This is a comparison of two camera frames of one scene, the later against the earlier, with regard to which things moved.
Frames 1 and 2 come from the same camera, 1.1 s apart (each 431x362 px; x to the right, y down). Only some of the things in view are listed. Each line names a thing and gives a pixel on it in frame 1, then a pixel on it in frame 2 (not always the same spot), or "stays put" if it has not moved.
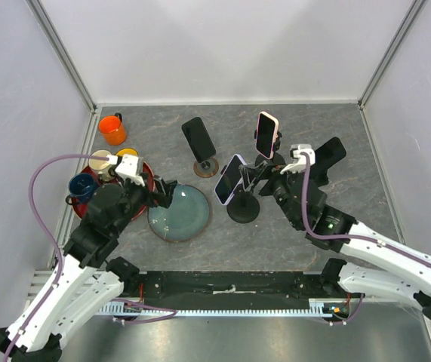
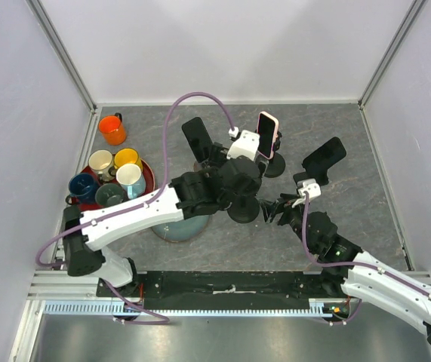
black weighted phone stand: (242, 207) stays put
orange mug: (112, 129) stays put
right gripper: (275, 176) to (268, 209)
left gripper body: (140, 194) to (219, 154)
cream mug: (100, 165) stays put
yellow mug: (126, 151) stays put
